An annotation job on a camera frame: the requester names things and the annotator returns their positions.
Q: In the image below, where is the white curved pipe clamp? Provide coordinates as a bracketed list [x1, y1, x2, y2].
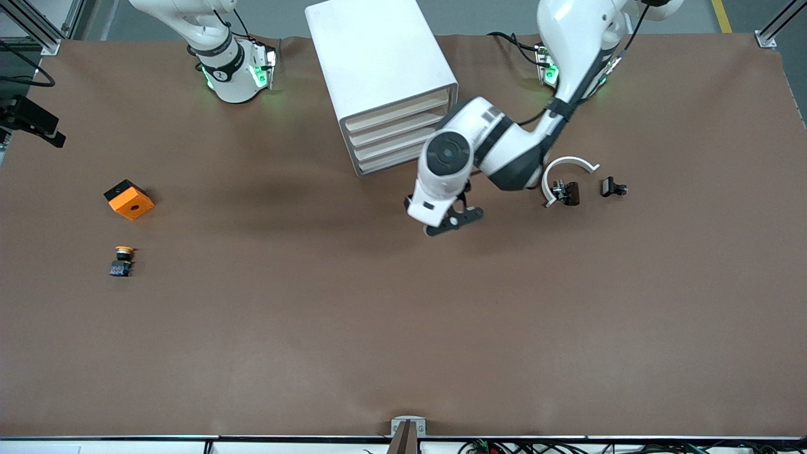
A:
[541, 156, 600, 208]

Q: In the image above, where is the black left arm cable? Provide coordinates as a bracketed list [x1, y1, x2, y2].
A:
[514, 0, 653, 127]

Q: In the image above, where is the aluminium frame post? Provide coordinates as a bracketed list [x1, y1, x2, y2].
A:
[0, 0, 86, 62]
[753, 0, 807, 49]

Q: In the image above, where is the black base cable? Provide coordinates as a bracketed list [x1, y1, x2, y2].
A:
[487, 30, 544, 67]

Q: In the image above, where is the orange and black cube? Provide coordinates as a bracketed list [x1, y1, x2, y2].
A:
[103, 179, 155, 221]

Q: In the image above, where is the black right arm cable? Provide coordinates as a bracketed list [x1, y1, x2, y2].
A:
[0, 39, 57, 88]

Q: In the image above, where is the grey metal bracket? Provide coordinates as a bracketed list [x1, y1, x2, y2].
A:
[391, 416, 427, 437]

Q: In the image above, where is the brown table cover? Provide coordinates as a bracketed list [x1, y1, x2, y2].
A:
[0, 33, 807, 439]

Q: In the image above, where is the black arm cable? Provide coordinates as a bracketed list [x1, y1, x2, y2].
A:
[514, 0, 653, 127]
[0, 39, 57, 88]

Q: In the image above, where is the orange push button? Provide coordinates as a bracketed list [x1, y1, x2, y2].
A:
[109, 246, 137, 278]

